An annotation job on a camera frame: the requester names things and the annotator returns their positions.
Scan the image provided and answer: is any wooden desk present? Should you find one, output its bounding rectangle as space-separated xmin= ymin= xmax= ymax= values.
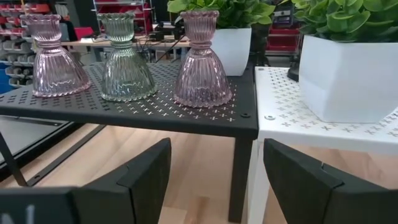
xmin=61 ymin=34 xmax=191 ymax=62

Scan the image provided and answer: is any pink ribbed glass candle holder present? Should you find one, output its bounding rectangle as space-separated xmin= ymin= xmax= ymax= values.
xmin=19 ymin=13 xmax=92 ymax=98
xmin=173 ymin=10 xmax=234 ymax=108

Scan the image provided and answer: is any black aluminium table frame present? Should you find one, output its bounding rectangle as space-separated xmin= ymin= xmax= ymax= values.
xmin=0 ymin=114 xmax=107 ymax=188

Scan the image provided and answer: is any shelving rack with red bins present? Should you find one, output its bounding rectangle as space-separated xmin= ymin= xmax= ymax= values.
xmin=0 ymin=1 xmax=52 ymax=94

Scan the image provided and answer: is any small beige glass vase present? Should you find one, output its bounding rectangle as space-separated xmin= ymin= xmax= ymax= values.
xmin=96 ymin=12 xmax=158 ymax=103

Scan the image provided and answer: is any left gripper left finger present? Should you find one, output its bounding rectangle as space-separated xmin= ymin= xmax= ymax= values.
xmin=0 ymin=138 xmax=172 ymax=224

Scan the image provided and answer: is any white perforated metal shelf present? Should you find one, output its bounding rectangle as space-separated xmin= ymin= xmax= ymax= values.
xmin=247 ymin=65 xmax=398 ymax=224

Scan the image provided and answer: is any black perforated metal shelf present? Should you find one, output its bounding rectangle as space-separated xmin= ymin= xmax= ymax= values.
xmin=0 ymin=61 xmax=260 ymax=223

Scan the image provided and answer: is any large green plant white pot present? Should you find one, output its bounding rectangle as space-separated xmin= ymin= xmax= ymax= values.
xmin=167 ymin=0 xmax=277 ymax=77

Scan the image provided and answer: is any small green plant white pot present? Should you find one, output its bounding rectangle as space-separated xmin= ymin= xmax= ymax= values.
xmin=291 ymin=0 xmax=398 ymax=124

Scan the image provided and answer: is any red tool cabinet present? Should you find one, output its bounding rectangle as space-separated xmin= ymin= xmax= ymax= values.
xmin=266 ymin=9 xmax=302 ymax=57

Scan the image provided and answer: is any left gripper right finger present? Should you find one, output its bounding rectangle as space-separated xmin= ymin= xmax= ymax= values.
xmin=263 ymin=138 xmax=398 ymax=224

